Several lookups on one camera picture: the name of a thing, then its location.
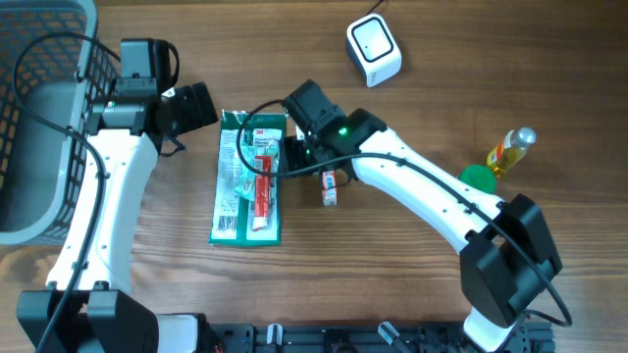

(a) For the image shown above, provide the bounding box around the orange small carton box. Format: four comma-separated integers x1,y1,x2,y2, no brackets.
322,171,338,206

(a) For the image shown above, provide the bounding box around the red stick sachet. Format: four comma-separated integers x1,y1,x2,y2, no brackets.
252,155,272,231

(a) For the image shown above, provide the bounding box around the mint green wipes packet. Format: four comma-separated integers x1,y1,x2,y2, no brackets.
233,141,279,201

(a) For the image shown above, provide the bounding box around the green 3M gloves package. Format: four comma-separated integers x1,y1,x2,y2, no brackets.
209,111,287,247

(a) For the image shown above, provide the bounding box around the green lid jar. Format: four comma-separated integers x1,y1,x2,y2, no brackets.
457,165,497,193

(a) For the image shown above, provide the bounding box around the yellow oil bottle silver cap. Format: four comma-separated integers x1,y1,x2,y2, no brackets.
486,126,537,178

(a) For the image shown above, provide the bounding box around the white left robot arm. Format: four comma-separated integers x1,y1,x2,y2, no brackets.
17,80,220,352

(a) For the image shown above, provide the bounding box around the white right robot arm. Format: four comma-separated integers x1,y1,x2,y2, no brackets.
287,107,562,352

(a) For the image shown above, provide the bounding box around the white barcode scanner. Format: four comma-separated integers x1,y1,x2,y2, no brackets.
345,14,402,87

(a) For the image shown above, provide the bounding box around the grey plastic shopping basket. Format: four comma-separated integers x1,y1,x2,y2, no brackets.
1,0,117,245

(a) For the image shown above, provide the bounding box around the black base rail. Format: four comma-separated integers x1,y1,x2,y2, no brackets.
195,321,555,353

